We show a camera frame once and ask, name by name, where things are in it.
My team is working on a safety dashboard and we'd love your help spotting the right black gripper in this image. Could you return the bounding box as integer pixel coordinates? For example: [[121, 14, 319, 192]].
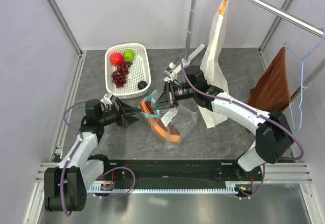
[[152, 81, 197, 111]]

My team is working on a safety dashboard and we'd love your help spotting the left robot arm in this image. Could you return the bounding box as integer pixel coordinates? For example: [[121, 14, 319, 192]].
[[44, 97, 141, 216]]

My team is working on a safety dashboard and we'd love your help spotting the slotted cable duct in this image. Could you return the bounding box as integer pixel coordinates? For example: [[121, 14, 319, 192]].
[[87, 183, 253, 195]]

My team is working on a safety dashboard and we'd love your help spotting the brown towel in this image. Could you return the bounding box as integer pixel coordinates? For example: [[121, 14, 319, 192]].
[[248, 47, 291, 113]]

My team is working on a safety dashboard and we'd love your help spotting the clear zip top bag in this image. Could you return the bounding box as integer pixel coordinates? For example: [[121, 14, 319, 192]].
[[141, 90, 198, 149]]

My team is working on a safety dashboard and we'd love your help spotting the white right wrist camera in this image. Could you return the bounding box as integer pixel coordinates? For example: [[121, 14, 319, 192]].
[[164, 62, 177, 82]]

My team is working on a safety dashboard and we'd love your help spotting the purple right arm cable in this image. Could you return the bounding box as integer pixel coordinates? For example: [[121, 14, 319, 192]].
[[176, 55, 304, 201]]

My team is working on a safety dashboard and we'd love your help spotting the white cloth bag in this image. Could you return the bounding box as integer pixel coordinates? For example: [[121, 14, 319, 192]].
[[197, 0, 231, 130]]

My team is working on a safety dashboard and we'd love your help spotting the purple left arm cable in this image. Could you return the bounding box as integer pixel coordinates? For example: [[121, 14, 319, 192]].
[[59, 101, 138, 217]]

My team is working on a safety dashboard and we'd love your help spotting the orange clothes hanger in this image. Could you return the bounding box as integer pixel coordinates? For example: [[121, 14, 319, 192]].
[[218, 0, 228, 16]]

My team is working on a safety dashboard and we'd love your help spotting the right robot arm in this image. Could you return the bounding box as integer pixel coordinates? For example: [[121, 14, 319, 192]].
[[152, 66, 294, 180]]

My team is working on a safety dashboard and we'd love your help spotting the white perforated plastic basket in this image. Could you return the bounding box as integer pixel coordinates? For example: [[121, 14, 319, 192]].
[[105, 43, 151, 99]]

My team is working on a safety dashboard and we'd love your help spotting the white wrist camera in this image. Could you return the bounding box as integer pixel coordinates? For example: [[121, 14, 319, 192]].
[[101, 92, 116, 106], [164, 62, 177, 82]]

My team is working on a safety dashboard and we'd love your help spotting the dark brown round fruit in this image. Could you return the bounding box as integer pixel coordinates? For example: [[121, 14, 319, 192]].
[[137, 80, 147, 90]]

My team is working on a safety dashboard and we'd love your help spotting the silver garment rack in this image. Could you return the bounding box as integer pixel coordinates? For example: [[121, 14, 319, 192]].
[[175, 0, 325, 103]]

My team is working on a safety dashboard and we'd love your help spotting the red grape bunch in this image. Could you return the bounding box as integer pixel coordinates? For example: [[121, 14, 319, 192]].
[[111, 61, 133, 88]]

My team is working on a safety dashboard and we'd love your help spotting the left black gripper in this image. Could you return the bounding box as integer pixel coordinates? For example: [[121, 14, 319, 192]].
[[98, 98, 141, 129]]

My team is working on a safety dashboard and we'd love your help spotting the orange papaya slice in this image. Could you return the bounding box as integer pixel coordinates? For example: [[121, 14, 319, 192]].
[[140, 101, 181, 144]]

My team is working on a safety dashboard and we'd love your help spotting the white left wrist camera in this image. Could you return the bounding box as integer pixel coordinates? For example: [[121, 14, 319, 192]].
[[101, 92, 116, 106]]

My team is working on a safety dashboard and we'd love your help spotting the red apple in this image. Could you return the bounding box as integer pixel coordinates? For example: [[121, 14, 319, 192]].
[[109, 52, 124, 66]]

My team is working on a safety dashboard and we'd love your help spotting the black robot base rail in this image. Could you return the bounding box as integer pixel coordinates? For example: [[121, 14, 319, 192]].
[[108, 159, 263, 189]]

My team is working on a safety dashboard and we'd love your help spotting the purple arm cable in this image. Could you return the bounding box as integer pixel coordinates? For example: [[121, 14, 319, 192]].
[[59, 101, 138, 217], [176, 55, 304, 201]]

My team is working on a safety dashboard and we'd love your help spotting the light blue wire hanger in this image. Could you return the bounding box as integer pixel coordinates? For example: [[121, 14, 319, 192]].
[[284, 27, 324, 131]]

